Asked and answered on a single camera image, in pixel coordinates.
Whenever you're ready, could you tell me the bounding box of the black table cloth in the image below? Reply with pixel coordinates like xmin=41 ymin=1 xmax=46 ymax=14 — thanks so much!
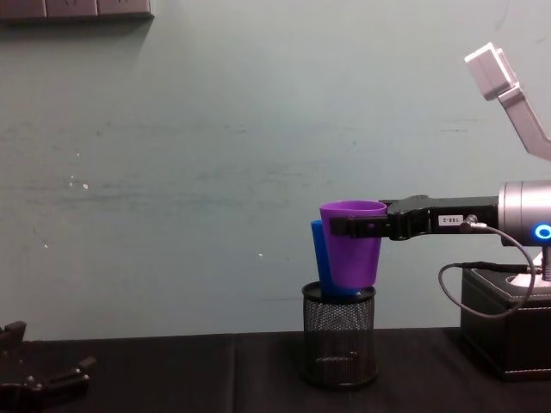
xmin=0 ymin=327 xmax=551 ymax=413

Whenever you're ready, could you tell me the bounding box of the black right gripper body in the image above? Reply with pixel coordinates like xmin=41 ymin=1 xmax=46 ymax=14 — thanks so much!
xmin=428 ymin=195 xmax=501 ymax=237

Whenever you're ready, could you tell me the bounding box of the black leather box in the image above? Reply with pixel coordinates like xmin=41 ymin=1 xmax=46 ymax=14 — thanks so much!
xmin=460 ymin=266 xmax=551 ymax=382

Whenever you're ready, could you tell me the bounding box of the grey wall socket panel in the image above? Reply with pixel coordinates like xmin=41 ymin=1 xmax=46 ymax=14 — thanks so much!
xmin=0 ymin=0 xmax=155 ymax=21

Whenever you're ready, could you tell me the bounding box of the blue plastic cup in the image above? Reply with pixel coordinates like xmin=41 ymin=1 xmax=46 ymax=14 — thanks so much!
xmin=309 ymin=219 xmax=363 ymax=299

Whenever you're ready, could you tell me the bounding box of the thin dark gripper cable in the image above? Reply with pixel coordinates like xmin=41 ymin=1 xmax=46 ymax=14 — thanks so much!
xmin=438 ymin=213 xmax=537 ymax=320

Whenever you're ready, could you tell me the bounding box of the black mesh pen holder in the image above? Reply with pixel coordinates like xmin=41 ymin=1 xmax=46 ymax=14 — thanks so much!
xmin=300 ymin=281 xmax=381 ymax=392

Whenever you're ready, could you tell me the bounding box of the purple plastic cup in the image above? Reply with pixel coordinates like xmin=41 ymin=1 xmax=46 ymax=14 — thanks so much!
xmin=319 ymin=200 xmax=388 ymax=289

